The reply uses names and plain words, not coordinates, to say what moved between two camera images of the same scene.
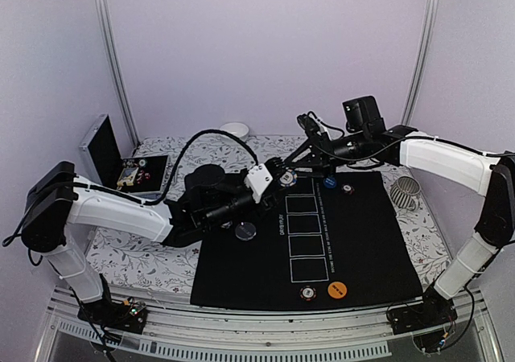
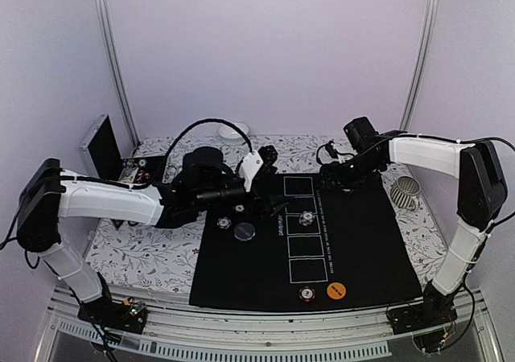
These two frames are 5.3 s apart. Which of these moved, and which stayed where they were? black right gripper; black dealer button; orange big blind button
Moved: black right gripper
Stayed: orange big blind button; black dealer button
